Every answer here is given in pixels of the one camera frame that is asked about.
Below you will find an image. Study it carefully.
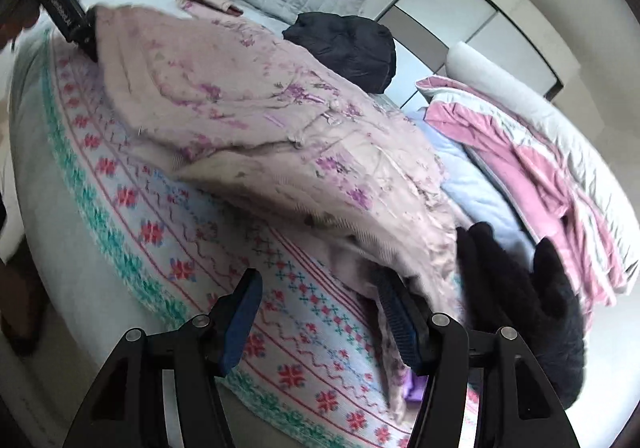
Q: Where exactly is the white pillow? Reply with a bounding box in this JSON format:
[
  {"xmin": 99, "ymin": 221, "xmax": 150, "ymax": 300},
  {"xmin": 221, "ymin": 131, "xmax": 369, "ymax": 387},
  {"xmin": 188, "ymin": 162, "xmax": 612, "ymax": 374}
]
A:
[{"xmin": 445, "ymin": 42, "xmax": 640, "ymax": 279}]

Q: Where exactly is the black puffer jacket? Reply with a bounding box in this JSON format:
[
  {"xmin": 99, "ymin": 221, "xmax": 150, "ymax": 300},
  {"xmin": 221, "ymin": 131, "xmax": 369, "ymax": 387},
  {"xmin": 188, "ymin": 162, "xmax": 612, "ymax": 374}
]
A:
[{"xmin": 282, "ymin": 12, "xmax": 397, "ymax": 94}]

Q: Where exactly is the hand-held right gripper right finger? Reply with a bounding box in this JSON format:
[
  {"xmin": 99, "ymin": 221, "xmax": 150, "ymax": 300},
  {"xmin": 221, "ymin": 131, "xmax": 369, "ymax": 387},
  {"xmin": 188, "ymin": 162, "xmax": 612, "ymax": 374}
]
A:
[{"xmin": 372, "ymin": 269, "xmax": 581, "ymax": 448}]

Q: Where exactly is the light blue quilted blanket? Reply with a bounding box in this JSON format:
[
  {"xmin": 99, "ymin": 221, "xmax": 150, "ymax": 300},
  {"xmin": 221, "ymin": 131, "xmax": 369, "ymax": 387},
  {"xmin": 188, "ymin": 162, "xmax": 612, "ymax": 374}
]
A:
[{"xmin": 405, "ymin": 110, "xmax": 538, "ymax": 263}]

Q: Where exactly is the pink and white duvet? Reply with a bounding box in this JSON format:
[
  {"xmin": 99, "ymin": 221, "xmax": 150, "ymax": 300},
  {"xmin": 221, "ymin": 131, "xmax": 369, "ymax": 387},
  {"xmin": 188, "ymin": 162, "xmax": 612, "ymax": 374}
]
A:
[{"xmin": 415, "ymin": 75, "xmax": 631, "ymax": 309}]

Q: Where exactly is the white wardrobe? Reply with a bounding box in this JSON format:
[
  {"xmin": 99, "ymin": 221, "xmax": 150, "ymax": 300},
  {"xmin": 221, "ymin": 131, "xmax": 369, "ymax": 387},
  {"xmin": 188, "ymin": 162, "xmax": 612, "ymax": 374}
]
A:
[{"xmin": 375, "ymin": 0, "xmax": 568, "ymax": 101}]

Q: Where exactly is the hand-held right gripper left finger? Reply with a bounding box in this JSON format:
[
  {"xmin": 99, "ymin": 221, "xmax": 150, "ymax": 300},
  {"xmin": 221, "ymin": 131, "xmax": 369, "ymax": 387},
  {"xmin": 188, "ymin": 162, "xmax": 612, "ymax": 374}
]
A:
[{"xmin": 62, "ymin": 268, "xmax": 263, "ymax": 448}]

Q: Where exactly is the pink floral garment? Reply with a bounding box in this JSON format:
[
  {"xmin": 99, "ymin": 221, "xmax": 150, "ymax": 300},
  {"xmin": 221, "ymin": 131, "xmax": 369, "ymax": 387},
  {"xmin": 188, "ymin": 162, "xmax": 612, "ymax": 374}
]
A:
[{"xmin": 92, "ymin": 0, "xmax": 468, "ymax": 424}]

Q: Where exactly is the black fuzzy garment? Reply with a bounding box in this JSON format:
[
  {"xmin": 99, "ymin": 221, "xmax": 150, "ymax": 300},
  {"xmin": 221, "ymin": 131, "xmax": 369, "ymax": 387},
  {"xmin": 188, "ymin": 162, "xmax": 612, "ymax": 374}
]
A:
[{"xmin": 452, "ymin": 222, "xmax": 586, "ymax": 409}]

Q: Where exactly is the person's left hand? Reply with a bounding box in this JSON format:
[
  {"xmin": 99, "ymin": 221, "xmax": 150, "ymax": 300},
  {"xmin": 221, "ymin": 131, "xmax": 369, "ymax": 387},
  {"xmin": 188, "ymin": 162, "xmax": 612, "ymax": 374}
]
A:
[{"xmin": 0, "ymin": 2, "xmax": 41, "ymax": 48}]

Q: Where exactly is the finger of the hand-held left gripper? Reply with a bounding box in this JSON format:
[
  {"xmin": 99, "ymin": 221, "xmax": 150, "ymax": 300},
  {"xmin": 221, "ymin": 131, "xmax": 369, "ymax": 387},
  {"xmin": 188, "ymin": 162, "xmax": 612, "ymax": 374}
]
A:
[{"xmin": 80, "ymin": 8, "xmax": 101, "ymax": 63}]

